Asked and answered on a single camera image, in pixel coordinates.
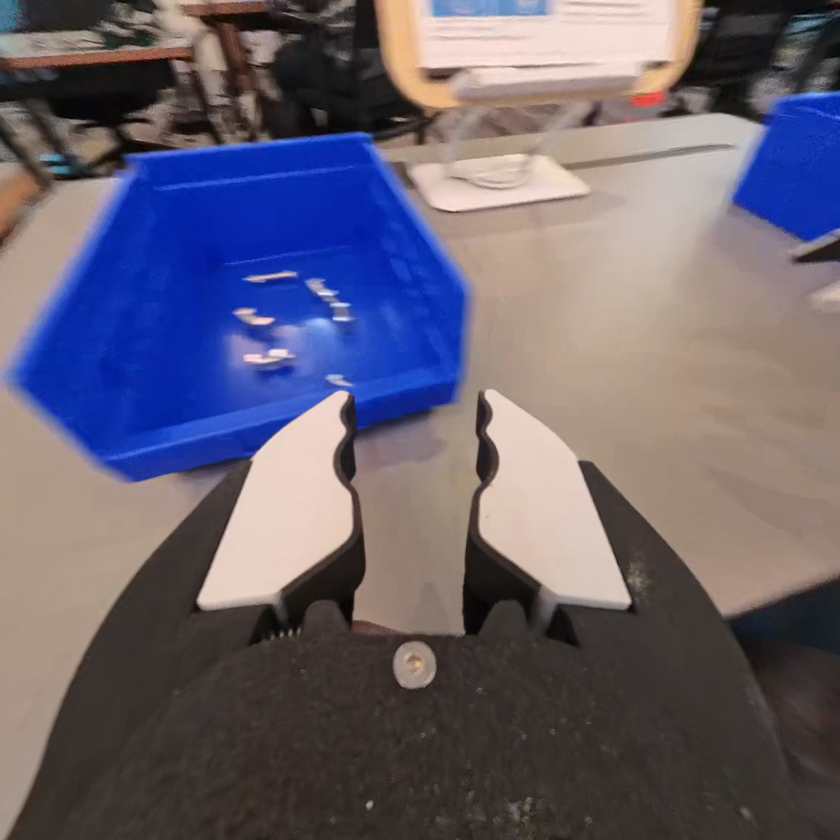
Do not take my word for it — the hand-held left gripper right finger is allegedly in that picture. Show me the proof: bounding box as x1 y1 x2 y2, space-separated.
465 388 633 611

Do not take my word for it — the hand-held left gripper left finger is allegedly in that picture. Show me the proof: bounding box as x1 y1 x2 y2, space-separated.
196 390 365 611

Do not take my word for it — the printed instruction sheet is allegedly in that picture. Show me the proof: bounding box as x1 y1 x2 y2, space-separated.
416 0 677 70

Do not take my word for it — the grey desk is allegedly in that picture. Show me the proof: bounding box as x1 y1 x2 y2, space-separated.
0 113 840 840

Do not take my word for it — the pile of steel bolts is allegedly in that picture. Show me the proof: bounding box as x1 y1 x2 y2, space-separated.
231 269 357 389

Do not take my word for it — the wooden document stand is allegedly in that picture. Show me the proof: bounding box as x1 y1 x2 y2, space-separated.
375 0 704 213

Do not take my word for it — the blue plastic bin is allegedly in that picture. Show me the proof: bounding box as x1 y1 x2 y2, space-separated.
730 92 840 242
3 133 471 483

